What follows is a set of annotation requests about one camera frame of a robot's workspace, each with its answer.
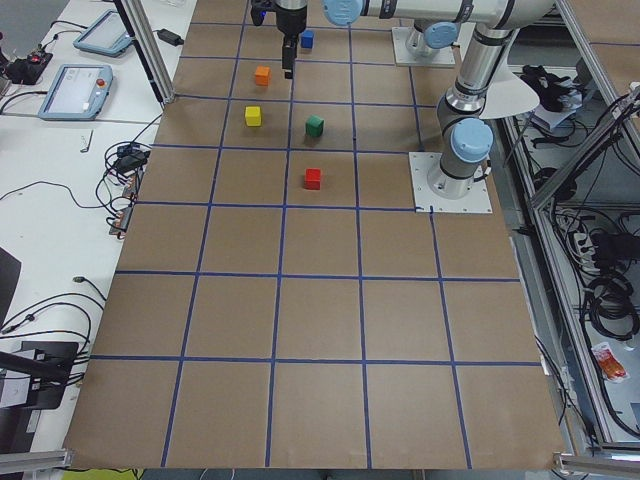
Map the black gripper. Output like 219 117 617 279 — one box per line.
275 0 306 79

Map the green wooden block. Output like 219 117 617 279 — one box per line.
305 115 325 138

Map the blue wooden block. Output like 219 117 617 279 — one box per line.
300 30 315 50

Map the teach pendant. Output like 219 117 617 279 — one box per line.
37 64 113 121
73 10 132 58

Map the yellow wooden block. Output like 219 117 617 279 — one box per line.
244 105 262 127

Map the aluminium frame post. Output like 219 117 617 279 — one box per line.
114 0 175 105

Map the near teach pendant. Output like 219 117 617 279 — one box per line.
37 64 113 121

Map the far teach pendant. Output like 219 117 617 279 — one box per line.
73 10 132 58

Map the black monitor stand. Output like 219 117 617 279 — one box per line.
1 341 79 410

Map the red wooden block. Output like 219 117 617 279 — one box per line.
304 168 322 190

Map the orange wooden block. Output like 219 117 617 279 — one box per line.
254 65 271 87

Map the orange snack packet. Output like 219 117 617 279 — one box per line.
591 342 628 383

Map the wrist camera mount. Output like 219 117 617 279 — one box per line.
250 0 274 26

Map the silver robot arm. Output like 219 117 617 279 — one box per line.
322 1 553 200

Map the white chair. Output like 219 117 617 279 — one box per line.
479 38 540 120

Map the black power adapter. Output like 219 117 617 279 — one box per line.
156 29 184 46

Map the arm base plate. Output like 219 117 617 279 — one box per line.
409 152 493 214
391 27 456 68

